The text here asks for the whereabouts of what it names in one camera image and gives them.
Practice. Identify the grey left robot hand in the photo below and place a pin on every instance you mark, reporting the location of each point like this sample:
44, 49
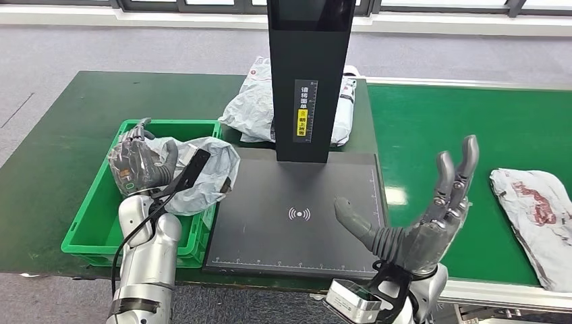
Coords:
138, 165

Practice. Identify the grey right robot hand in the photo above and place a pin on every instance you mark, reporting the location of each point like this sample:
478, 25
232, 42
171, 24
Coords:
424, 246

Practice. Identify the plain grey courier bag parcel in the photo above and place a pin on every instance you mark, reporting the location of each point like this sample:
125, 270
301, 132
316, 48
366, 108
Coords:
214, 165

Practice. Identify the grey parcel dark red print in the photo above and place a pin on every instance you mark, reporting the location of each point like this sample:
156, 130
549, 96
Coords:
536, 214

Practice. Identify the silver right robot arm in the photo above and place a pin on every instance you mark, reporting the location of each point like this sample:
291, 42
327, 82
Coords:
429, 295

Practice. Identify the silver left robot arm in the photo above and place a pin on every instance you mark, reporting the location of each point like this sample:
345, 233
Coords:
147, 259

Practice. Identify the grey parcel red dot logo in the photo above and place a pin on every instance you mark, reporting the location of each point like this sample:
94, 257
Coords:
250, 112

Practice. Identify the black inbound scanner machine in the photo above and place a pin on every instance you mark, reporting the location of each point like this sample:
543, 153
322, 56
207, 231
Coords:
277, 241

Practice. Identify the white parcel black label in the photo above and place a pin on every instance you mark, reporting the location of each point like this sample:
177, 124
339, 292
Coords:
344, 120

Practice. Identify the green conveyor belt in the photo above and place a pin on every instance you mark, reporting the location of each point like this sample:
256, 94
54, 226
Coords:
514, 125

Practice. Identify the green plastic crate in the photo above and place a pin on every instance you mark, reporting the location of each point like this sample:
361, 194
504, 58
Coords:
89, 223

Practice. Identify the white window sill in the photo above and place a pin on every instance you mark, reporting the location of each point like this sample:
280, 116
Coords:
89, 15

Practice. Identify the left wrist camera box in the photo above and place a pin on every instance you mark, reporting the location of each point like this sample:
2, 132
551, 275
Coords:
192, 170

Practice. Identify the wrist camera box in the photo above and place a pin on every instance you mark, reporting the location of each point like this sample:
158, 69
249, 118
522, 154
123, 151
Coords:
192, 170
353, 302

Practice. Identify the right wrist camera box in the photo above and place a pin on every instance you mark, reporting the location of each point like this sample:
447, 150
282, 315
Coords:
353, 302

